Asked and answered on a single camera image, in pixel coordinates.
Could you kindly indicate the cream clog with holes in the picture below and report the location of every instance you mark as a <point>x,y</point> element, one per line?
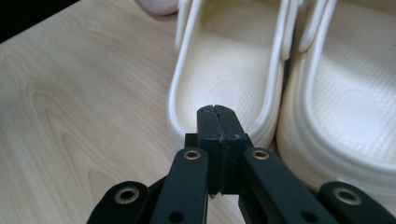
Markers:
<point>351,93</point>
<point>230,62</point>

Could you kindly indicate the pink slide slipper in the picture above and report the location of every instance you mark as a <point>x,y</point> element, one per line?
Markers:
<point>158,6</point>

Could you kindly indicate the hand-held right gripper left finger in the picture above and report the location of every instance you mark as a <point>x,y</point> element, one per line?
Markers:
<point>210,130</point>

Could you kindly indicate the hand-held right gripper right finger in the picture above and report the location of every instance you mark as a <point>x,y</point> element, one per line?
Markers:
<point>232,133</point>

